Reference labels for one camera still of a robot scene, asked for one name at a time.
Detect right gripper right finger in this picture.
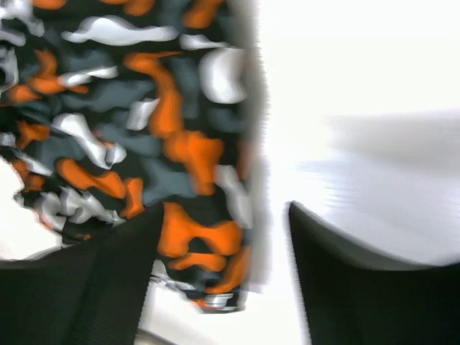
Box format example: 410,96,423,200
288,202,459,344

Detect orange black camouflage shorts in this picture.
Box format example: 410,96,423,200
1,1,260,313

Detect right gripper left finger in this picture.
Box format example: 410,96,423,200
1,204,164,345

